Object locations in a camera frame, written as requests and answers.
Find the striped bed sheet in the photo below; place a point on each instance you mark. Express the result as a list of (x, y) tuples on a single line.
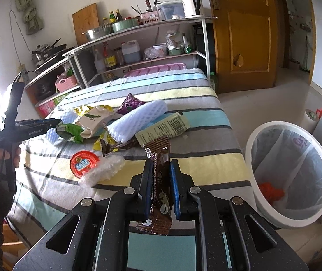
[(203, 118)]

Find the pink utensil basket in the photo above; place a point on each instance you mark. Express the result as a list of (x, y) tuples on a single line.
[(151, 17)]

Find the small pink storage basket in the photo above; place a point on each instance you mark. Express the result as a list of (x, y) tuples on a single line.
[(66, 84)]

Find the wooden cutting board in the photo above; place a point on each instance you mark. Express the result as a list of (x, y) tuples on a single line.
[(84, 22)]

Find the red printed carton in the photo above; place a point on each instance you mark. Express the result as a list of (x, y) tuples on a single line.
[(45, 107)]

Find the white round waste bin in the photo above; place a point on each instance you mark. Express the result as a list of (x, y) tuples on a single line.
[(290, 175)]

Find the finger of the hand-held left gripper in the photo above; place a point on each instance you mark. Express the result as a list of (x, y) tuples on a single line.
[(41, 122), (56, 122)]

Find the white metal shelf unit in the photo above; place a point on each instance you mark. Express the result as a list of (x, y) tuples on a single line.
[(138, 26)]

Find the plastic oil jug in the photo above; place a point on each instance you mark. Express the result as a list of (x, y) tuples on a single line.
[(130, 52)]

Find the green snack packet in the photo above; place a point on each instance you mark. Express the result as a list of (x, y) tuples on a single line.
[(72, 132)]

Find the beige paper bag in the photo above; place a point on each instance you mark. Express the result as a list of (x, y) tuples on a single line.
[(96, 120)]

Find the white paper towel roll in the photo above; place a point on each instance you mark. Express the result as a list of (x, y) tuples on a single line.
[(311, 121)]

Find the clear plastic storage box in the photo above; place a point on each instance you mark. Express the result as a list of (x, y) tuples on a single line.
[(172, 10)]

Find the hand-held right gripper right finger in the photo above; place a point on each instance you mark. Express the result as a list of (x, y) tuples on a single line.
[(175, 187)]

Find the pink plastic tray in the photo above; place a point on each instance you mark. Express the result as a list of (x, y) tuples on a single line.
[(155, 70)]

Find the steel mixing bowl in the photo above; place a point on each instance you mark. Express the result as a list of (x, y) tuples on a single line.
[(97, 32)]

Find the red lid plastic cup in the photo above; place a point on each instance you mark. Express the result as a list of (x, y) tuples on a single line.
[(84, 162)]

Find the purple snack packet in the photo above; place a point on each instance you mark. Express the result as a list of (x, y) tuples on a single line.
[(129, 104)]

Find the hanging green towel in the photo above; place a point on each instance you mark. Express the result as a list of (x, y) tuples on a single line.
[(31, 14)]

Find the green glass bottle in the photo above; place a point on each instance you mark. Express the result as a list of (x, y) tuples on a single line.
[(214, 82)]

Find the yellow green foil wrapper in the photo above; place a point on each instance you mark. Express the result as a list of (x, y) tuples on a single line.
[(82, 109)]

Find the white foam net sleeve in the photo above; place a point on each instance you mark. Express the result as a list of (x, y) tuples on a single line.
[(138, 118)]

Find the white power strip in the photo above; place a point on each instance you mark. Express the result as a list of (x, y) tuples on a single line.
[(22, 69)]

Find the yellow label sauce bottle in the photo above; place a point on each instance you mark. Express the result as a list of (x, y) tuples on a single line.
[(110, 59)]

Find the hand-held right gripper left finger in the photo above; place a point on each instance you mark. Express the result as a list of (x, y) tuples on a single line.
[(143, 187)]

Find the low wooden shelf unit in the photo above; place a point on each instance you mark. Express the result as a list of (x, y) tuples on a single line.
[(45, 73)]

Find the green enamel basin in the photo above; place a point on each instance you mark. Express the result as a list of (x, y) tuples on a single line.
[(125, 25)]

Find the orange plastic bag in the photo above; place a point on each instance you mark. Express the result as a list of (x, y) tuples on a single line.
[(271, 192)]

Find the brown coffee sachet wrapper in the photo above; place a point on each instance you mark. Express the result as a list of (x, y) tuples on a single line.
[(158, 172)]

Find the yellow wooden door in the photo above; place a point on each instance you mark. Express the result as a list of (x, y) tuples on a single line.
[(242, 34)]

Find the pale green barcode packet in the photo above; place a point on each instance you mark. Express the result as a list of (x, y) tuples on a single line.
[(163, 128)]

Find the white electric kettle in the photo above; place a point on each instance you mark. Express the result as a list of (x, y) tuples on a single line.
[(190, 2)]

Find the dark brown candy wrapper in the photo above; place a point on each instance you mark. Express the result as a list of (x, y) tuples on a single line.
[(118, 146)]

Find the stack of cooking pots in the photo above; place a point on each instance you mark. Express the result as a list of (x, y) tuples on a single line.
[(43, 53)]

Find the clear bubble wrap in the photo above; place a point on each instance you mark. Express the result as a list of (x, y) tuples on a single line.
[(106, 169)]

